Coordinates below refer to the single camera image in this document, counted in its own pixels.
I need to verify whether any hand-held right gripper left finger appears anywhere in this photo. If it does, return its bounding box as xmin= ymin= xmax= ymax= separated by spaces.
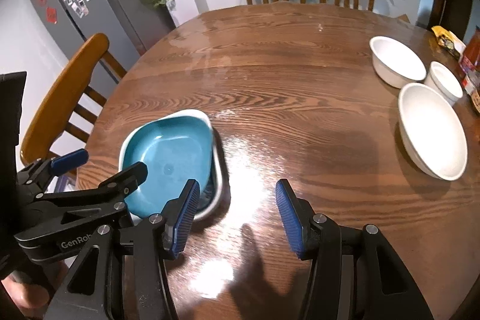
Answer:
xmin=45 ymin=178 xmax=201 ymax=320

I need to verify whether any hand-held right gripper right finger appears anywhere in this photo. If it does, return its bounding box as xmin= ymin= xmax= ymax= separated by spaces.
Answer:
xmin=275 ymin=178 xmax=436 ymax=320

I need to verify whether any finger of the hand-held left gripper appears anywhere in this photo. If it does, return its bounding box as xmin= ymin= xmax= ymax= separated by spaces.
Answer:
xmin=17 ymin=148 xmax=89 ymax=193
xmin=37 ymin=161 xmax=149 ymax=216

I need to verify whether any teal dish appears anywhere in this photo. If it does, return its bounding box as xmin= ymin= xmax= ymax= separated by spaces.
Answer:
xmin=122 ymin=115 xmax=214 ymax=219

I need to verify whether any large white bowl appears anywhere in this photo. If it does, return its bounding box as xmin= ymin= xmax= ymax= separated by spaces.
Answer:
xmin=397 ymin=83 xmax=469 ymax=181

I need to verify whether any medium white bowl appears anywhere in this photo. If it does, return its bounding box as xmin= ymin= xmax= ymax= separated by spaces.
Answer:
xmin=369 ymin=36 xmax=427 ymax=89

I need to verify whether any white ramekin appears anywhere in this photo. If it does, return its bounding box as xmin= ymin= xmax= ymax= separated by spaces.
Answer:
xmin=424 ymin=61 xmax=464 ymax=107

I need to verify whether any person's left hand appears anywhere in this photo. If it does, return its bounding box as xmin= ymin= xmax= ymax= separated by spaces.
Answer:
xmin=0 ymin=263 xmax=70 ymax=310

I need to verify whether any small clear labelled jar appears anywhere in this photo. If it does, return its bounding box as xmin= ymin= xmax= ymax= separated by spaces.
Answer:
xmin=462 ymin=74 xmax=480 ymax=96

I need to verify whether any yellow snack packet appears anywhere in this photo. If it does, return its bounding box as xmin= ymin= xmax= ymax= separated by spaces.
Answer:
xmin=430 ymin=25 xmax=466 ymax=60

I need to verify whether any red sauce bottle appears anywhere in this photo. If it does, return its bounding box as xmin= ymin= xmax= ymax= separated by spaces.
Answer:
xmin=459 ymin=25 xmax=480 ymax=81

